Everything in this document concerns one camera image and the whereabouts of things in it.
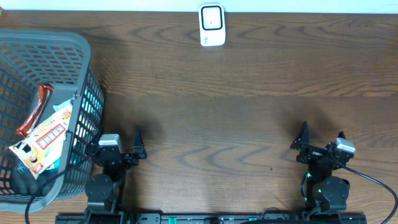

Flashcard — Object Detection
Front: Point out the grey plastic shopping basket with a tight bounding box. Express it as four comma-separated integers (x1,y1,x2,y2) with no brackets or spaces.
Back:
1,29,104,213

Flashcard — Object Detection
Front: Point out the white barcode scanner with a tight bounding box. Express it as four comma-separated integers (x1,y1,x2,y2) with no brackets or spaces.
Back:
198,4,226,47

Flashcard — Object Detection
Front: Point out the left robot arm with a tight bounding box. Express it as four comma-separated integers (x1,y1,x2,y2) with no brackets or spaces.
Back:
83,127,147,223

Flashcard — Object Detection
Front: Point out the light blue wipes packet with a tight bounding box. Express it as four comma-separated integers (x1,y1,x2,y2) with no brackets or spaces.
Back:
53,98,74,111

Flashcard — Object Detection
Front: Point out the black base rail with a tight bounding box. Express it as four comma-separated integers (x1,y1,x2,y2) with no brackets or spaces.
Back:
55,213,367,224

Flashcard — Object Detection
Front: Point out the red snack bar wrapper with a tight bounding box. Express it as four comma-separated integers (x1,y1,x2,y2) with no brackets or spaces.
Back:
16,83,54,137

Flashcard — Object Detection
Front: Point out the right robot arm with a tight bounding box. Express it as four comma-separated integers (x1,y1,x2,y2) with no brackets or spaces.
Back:
290,122,356,221

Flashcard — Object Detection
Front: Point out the cream snack bag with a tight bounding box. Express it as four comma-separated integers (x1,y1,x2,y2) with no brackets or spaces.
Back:
9,103,73,179

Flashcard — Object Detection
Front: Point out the right black cable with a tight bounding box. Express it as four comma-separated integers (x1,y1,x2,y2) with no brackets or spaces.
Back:
332,158,398,224

